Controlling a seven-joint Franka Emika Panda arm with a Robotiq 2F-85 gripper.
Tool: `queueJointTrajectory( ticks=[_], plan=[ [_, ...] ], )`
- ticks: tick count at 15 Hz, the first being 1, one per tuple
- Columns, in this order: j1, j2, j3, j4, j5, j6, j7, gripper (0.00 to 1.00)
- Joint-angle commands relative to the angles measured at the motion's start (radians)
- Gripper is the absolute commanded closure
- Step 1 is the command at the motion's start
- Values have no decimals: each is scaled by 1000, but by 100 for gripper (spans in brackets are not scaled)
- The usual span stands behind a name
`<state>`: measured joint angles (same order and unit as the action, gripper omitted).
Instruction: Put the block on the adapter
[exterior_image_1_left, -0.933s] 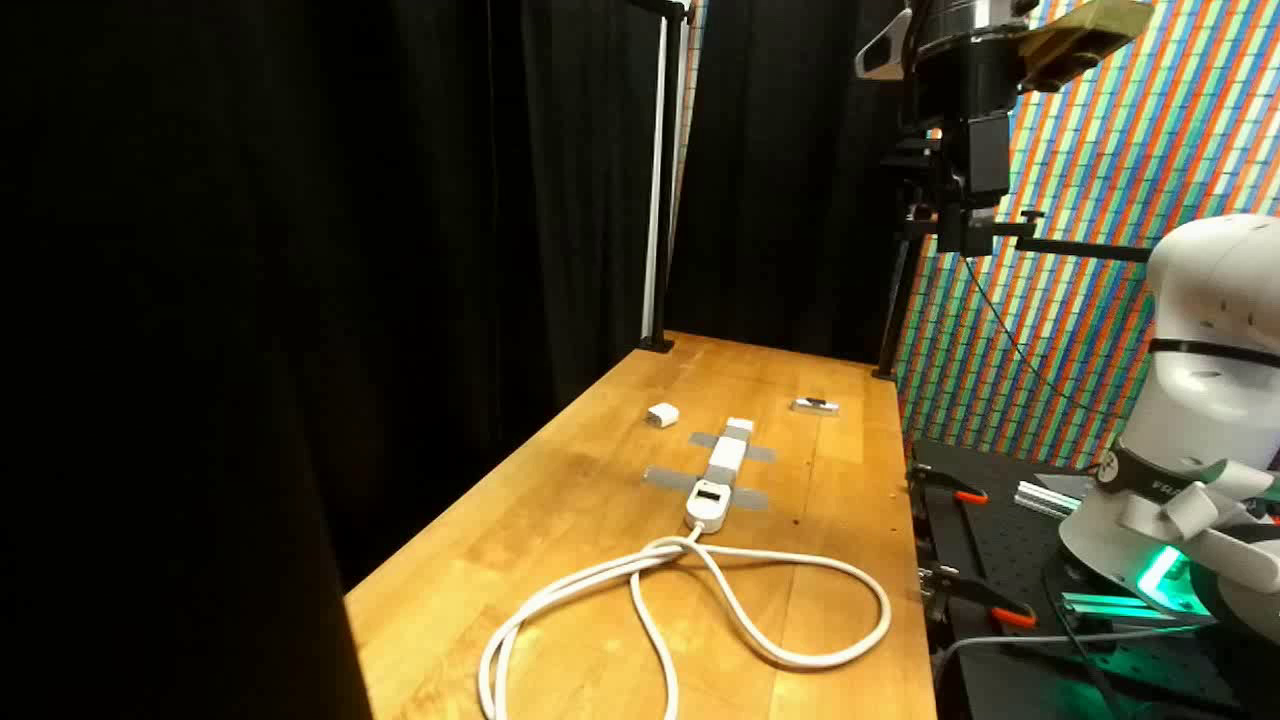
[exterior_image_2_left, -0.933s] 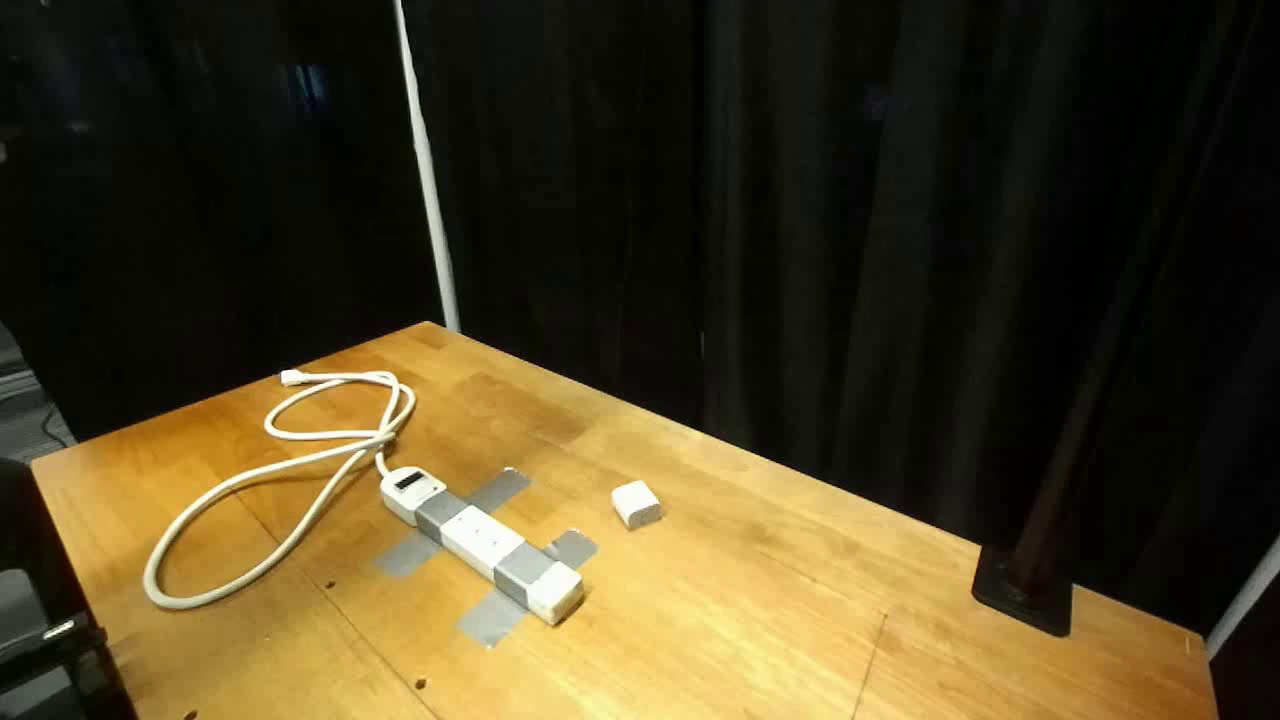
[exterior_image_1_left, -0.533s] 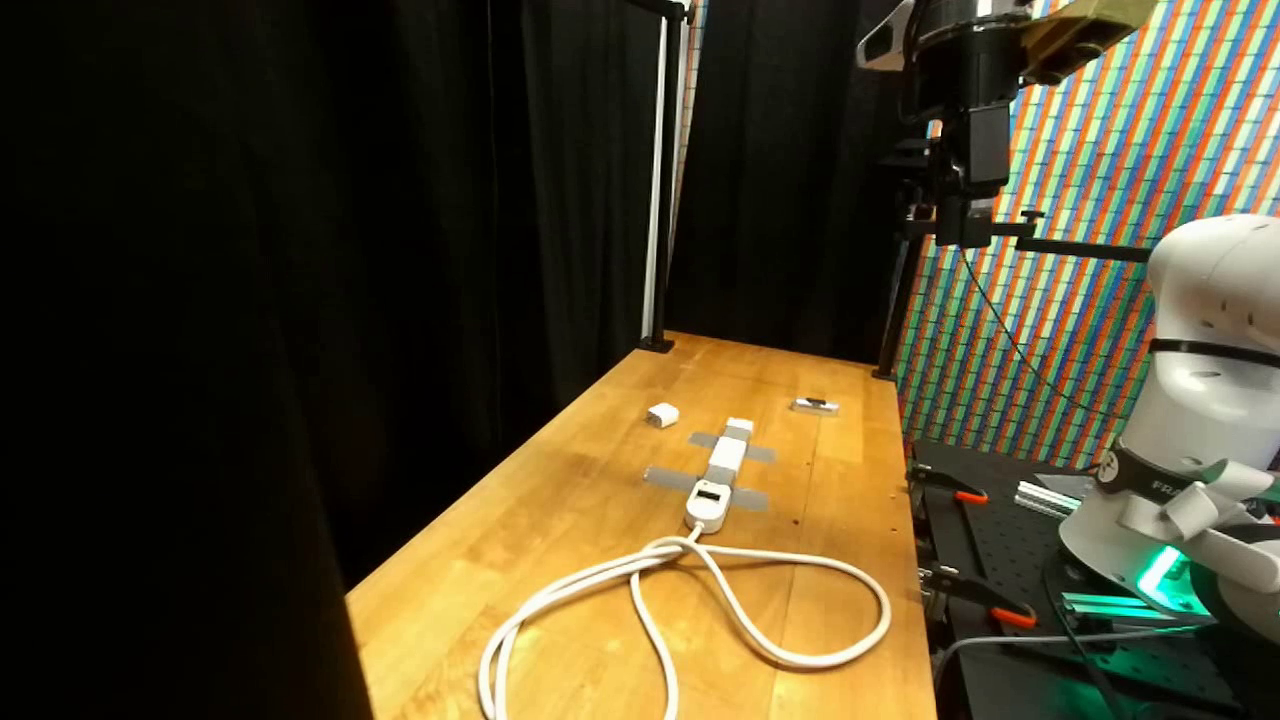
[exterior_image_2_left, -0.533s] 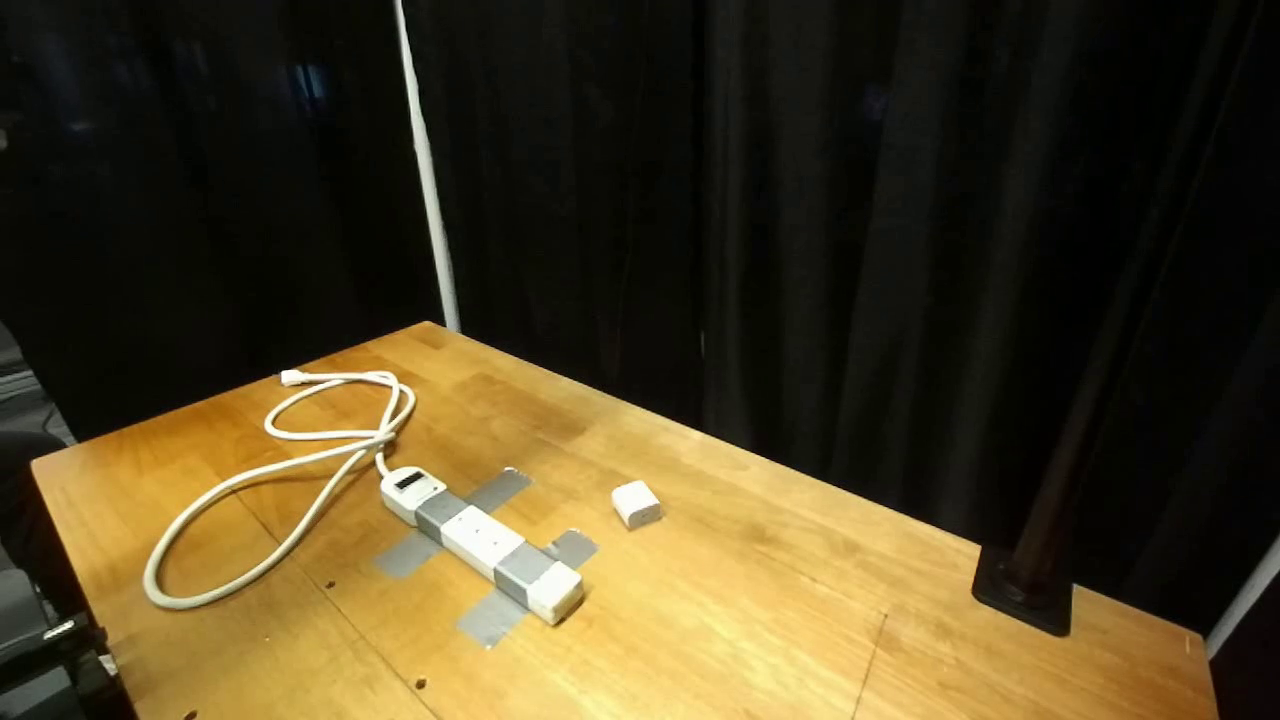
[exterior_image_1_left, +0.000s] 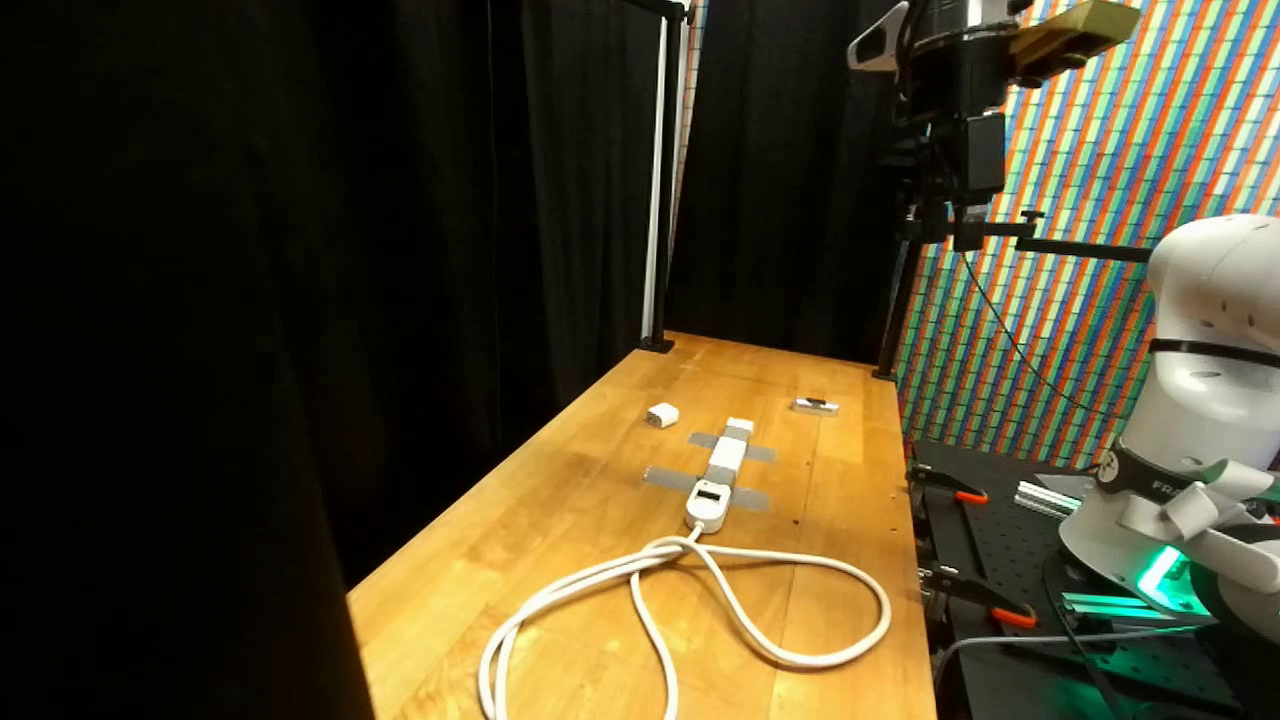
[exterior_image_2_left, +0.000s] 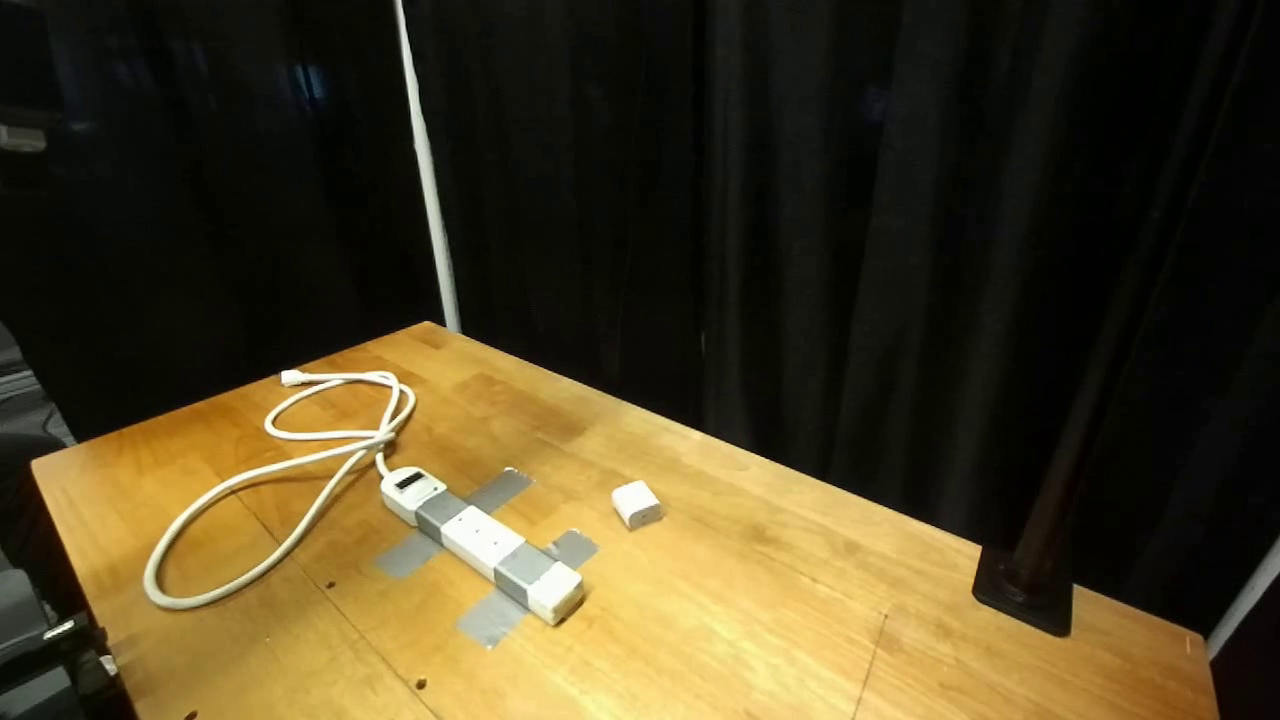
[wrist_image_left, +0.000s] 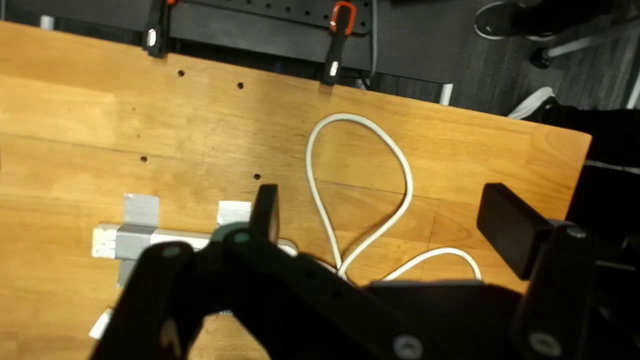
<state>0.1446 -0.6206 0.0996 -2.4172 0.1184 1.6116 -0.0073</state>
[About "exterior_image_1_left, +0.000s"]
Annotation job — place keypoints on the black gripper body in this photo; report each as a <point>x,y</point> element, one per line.
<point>954,92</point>

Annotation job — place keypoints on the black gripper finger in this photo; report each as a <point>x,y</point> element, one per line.
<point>947,165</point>
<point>984,149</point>

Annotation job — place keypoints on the small white charger block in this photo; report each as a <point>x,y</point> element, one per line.
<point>664,414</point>

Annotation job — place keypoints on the black curtain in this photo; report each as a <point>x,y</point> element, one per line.
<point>787,175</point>
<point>267,264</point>

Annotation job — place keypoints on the small dark flat object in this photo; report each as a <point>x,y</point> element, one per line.
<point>815,404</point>

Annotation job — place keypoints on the metal pole with black base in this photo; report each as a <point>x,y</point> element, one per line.
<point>652,203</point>

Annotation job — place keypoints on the silver metal cylinder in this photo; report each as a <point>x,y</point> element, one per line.
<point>1045,499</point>

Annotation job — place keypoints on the white power strip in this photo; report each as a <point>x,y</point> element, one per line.
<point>724,460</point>

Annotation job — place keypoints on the grey tape strip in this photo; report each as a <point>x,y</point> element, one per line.
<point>702,443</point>
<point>664,482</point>

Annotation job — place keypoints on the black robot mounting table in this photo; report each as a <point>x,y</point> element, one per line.
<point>984,547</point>

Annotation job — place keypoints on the colourful striped wall panel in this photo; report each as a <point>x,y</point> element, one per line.
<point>1200,134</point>

